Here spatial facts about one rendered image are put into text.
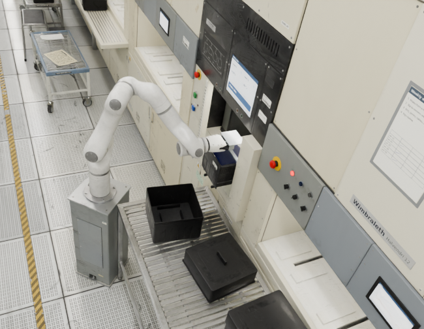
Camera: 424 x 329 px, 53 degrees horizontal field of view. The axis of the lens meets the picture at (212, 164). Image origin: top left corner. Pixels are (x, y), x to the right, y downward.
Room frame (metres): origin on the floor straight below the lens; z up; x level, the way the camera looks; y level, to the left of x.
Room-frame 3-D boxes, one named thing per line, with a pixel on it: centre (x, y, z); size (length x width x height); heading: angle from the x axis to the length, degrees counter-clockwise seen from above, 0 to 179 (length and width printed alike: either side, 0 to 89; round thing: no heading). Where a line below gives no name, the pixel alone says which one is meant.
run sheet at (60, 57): (3.81, 1.72, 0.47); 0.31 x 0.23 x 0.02; 53
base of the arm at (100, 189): (1.79, 0.64, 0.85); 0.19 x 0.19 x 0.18
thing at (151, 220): (1.66, 0.17, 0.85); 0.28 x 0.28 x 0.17; 23
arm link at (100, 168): (1.83, 0.64, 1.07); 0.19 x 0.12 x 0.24; 178
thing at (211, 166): (1.90, -0.08, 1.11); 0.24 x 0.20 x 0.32; 31
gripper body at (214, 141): (1.85, 0.01, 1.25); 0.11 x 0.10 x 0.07; 121
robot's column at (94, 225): (1.79, 0.64, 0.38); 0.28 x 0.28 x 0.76; 76
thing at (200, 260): (1.38, -0.14, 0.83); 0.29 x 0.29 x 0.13; 38
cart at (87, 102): (3.98, 1.79, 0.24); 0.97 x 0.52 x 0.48; 34
